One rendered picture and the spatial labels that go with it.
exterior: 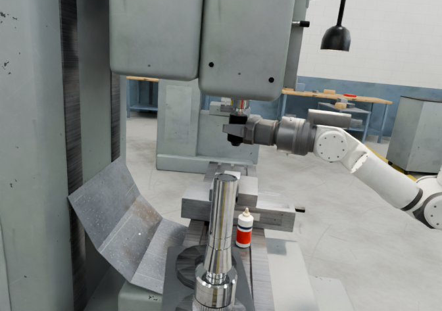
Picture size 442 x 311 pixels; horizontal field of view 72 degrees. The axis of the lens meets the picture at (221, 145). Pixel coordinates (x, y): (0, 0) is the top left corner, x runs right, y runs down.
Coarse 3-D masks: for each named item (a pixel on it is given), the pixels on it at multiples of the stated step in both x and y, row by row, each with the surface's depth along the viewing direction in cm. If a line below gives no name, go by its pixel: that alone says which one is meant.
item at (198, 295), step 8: (200, 296) 32; (208, 296) 32; (216, 296) 32; (224, 296) 32; (232, 296) 33; (200, 304) 33; (208, 304) 32; (216, 304) 32; (224, 304) 32; (232, 304) 34
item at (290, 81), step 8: (296, 0) 68; (304, 0) 68; (296, 8) 69; (304, 8) 68; (296, 16) 69; (304, 16) 69; (296, 32) 70; (296, 40) 70; (288, 48) 71; (296, 48) 71; (288, 56) 71; (296, 56) 71; (288, 64) 72; (296, 64) 72; (288, 72) 72; (296, 72) 72; (288, 80) 73; (296, 80) 73
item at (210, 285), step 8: (200, 264) 35; (200, 272) 33; (232, 272) 34; (200, 280) 32; (208, 280) 32; (216, 280) 32; (224, 280) 33; (232, 280) 33; (200, 288) 32; (208, 288) 32; (216, 288) 32; (224, 288) 32; (232, 288) 33
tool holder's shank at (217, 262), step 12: (216, 180) 30; (228, 180) 30; (216, 192) 30; (228, 192) 30; (216, 204) 30; (228, 204) 30; (216, 216) 31; (228, 216) 31; (216, 228) 31; (228, 228) 31; (216, 240) 31; (228, 240) 32; (216, 252) 32; (228, 252) 32; (204, 264) 33; (216, 264) 32; (228, 264) 32; (216, 276) 33
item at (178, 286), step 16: (176, 256) 48; (192, 256) 46; (240, 256) 49; (176, 272) 44; (192, 272) 43; (240, 272) 45; (176, 288) 41; (192, 288) 41; (240, 288) 42; (176, 304) 38; (192, 304) 37; (240, 304) 38
